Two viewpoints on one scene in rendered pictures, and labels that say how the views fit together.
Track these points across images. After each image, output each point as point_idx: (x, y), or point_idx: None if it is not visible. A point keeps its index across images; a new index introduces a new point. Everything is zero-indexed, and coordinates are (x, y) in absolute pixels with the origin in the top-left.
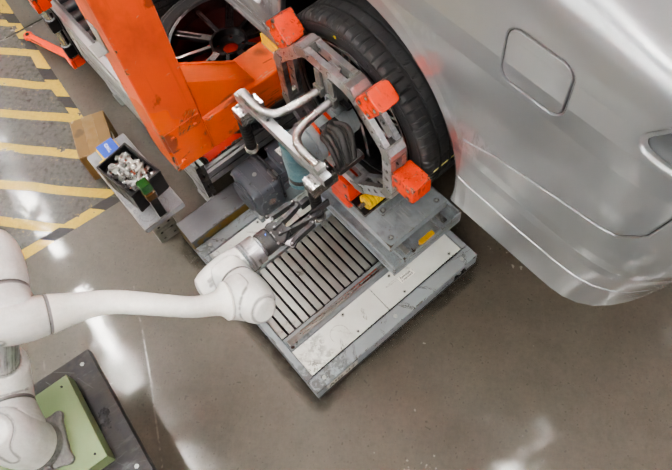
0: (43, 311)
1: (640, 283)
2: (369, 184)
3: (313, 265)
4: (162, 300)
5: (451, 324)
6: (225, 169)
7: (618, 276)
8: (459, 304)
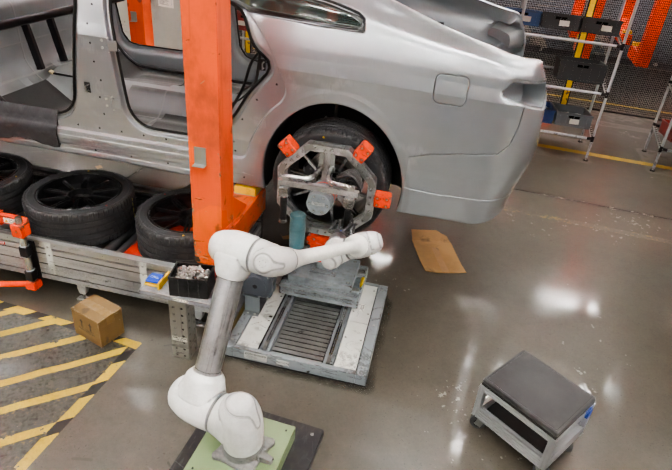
0: (291, 249)
1: (507, 184)
2: None
3: (306, 325)
4: (334, 244)
5: (400, 324)
6: None
7: (499, 183)
8: (395, 314)
